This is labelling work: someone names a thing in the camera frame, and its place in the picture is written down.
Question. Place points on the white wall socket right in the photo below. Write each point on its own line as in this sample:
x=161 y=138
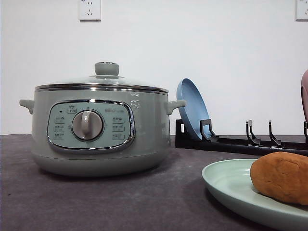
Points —
x=300 y=11

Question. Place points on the green plate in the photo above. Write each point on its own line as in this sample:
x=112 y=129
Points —
x=231 y=183

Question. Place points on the blue plate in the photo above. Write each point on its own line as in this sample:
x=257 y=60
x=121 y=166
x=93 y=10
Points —
x=196 y=108

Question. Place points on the black plate rack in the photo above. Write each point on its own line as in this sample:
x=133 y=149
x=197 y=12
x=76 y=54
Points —
x=252 y=144

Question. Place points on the pink plate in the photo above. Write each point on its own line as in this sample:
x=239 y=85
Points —
x=304 y=93

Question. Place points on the green electric steamer pot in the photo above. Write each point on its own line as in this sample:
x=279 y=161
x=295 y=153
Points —
x=101 y=130

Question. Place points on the white wall socket left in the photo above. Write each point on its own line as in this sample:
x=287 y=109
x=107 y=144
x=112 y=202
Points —
x=90 y=11

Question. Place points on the white wall socket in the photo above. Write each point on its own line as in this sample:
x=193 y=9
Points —
x=300 y=11
x=90 y=11

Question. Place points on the brown potato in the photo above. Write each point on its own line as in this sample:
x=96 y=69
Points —
x=283 y=175

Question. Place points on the glass steamer lid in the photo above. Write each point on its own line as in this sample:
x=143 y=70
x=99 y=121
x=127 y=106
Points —
x=106 y=78

